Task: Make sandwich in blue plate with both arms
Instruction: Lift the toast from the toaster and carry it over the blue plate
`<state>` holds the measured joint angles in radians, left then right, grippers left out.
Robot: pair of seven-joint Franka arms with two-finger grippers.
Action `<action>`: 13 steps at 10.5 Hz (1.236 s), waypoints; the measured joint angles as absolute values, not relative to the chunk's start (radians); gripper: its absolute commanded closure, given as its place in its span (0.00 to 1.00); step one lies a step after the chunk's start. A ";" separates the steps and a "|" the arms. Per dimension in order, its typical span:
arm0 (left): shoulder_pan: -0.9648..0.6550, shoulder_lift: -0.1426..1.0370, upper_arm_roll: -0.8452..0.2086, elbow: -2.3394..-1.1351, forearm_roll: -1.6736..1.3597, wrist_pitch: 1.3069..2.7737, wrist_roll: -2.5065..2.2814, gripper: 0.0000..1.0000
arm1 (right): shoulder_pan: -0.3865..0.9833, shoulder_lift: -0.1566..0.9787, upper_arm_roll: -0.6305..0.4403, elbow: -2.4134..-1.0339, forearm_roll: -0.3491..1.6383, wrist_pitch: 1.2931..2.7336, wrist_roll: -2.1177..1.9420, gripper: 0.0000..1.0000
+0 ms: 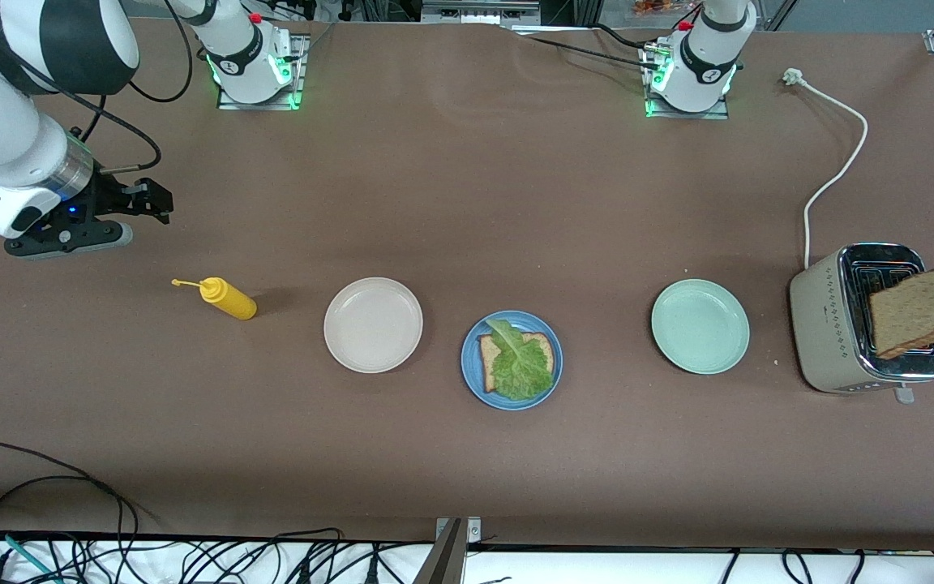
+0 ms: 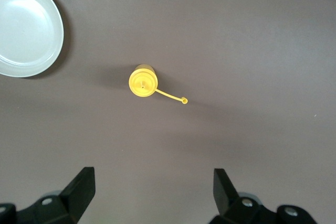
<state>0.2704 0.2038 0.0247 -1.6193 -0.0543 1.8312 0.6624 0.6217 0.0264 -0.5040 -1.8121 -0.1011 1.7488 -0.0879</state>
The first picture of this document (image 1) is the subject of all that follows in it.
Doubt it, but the bread slice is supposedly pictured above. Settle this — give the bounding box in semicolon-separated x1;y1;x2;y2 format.
868;270;934;360
478;331;555;394

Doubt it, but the yellow mustard squeeze bottle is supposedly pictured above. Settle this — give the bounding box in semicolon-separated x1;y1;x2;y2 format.
172;277;258;320

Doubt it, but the green lettuce leaf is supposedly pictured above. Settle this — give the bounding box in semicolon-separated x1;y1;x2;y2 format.
486;319;555;402

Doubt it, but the beige round plate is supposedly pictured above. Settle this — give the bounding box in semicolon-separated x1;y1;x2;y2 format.
323;277;424;375

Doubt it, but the light green round plate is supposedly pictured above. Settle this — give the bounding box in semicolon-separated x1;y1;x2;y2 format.
650;279;751;376

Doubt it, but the blue round plate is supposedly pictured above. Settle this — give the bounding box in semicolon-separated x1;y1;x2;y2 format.
461;310;564;411

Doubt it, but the beige chrome toaster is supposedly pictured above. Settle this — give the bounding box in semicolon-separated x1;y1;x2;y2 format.
789;243;934;405

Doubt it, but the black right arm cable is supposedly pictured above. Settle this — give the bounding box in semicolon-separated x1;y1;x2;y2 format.
0;0;195;176

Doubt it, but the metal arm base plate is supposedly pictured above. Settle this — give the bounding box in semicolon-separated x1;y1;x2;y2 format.
641;41;731;120
216;34;310;111

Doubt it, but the white toaster power cable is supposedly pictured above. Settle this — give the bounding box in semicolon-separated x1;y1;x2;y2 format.
783;68;869;270

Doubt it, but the silver background equipment frame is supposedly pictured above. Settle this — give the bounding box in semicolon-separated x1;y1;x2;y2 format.
422;0;541;25

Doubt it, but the black base supply cable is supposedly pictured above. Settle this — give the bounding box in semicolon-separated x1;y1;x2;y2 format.
525;23;662;70

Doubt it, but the black cable tangle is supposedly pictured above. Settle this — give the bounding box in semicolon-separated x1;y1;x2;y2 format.
0;527;419;584

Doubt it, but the silver metal edge bracket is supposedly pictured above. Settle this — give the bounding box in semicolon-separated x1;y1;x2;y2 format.
435;517;482;544

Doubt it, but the grey camera mast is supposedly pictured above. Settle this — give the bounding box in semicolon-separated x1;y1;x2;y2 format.
412;519;468;584

